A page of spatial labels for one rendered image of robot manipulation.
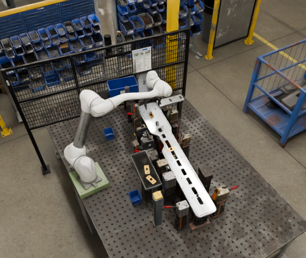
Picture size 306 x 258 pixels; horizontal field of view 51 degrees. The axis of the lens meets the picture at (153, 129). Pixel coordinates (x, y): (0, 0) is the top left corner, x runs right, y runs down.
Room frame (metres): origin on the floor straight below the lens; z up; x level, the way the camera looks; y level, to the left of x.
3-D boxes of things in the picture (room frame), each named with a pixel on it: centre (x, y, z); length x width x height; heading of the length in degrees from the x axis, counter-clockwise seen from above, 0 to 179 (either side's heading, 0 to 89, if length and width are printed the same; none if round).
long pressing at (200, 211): (1.87, -0.18, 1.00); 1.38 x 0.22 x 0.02; 21
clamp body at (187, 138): (2.01, -0.31, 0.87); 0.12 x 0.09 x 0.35; 111
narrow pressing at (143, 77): (2.57, 0.09, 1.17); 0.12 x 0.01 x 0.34; 111
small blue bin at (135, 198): (1.53, 0.17, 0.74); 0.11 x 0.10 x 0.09; 21
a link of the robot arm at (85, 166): (1.75, 0.61, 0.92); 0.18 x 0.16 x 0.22; 42
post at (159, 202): (1.31, -0.03, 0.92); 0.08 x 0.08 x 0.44; 21
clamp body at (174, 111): (2.34, -0.21, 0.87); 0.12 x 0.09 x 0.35; 111
